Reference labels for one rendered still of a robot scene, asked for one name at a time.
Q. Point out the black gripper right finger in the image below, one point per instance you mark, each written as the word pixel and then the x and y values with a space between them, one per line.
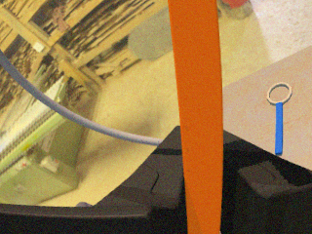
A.
pixel 263 193

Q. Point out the blue handle with beige loop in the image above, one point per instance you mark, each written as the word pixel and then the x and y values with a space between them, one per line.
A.
pixel 279 118

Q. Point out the orange handle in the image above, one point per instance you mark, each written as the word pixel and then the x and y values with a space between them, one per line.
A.
pixel 198 69

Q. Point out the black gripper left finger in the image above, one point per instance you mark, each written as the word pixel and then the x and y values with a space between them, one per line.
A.
pixel 151 201

